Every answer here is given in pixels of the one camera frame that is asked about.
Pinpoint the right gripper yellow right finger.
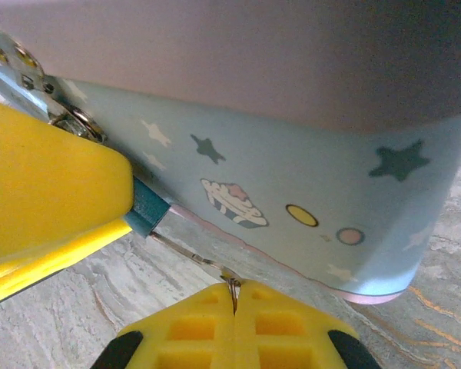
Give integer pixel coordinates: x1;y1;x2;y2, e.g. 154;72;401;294
234;279;382;369

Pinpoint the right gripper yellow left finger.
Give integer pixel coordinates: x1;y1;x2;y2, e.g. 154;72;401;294
95;282;236;369

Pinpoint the light blue cartoon tin box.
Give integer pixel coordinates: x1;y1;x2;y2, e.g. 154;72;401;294
0;0;461;307

